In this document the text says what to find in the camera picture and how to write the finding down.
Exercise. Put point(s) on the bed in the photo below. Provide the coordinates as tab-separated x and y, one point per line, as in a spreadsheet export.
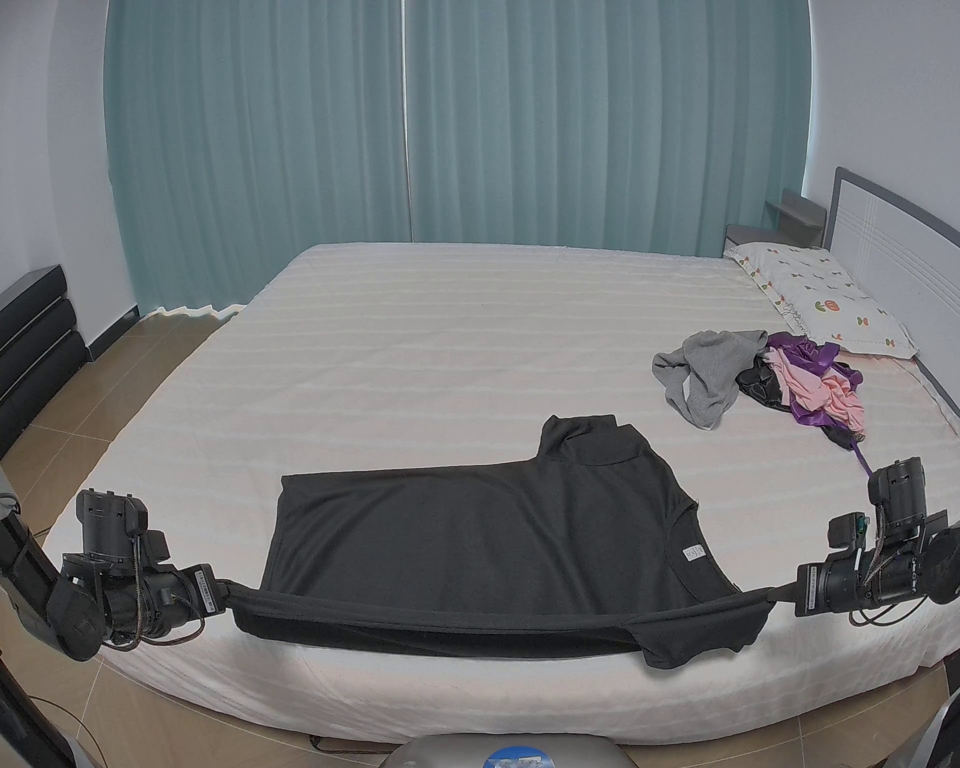
450	345

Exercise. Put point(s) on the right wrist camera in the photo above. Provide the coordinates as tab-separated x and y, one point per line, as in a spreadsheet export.
846	531

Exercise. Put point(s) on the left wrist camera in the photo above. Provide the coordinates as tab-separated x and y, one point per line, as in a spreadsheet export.
156	544

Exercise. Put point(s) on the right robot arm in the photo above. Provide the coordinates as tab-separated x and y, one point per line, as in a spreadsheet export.
911	570

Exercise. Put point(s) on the grey garment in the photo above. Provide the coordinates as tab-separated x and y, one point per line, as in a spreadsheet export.
712	371

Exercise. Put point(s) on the black chest of drawers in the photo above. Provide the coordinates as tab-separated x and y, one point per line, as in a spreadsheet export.
34	345

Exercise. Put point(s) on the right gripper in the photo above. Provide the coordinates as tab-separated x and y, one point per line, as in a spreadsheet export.
832	586

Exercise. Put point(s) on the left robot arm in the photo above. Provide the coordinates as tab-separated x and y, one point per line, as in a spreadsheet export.
67	600

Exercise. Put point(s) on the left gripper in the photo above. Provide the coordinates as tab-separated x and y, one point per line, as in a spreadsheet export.
172	596

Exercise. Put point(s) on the black T-shirt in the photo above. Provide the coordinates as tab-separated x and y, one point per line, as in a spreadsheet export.
480	540

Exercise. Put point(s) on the pile of clothes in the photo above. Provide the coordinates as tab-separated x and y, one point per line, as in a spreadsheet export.
814	390

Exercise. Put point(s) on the grey bedside table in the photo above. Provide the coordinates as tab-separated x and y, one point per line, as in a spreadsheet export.
795	211

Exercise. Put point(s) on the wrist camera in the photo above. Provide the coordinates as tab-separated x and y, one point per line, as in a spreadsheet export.
156	544
846	531

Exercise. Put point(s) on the blue-green curtain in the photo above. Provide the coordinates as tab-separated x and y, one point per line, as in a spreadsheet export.
600	127
255	150

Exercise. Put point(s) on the white printed pillow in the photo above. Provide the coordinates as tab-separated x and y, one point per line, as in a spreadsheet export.
825	296

